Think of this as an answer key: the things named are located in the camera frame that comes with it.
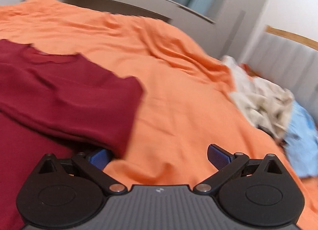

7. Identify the dark red sweater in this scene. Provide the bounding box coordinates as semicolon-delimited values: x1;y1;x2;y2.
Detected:
1;40;143;229

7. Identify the beige garment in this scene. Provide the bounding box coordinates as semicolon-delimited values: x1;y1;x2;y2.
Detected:
221;56;294;141

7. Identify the orange duvet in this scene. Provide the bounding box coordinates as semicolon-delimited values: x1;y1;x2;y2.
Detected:
0;0;318;230

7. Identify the grey padded headboard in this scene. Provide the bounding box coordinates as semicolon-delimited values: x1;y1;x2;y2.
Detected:
246;26;317;118

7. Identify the light blue garment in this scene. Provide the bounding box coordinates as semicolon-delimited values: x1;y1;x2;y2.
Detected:
283;101;317;178

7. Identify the grey built-in wardrobe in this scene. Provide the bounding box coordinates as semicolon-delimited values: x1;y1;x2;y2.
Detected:
58;0;266;57

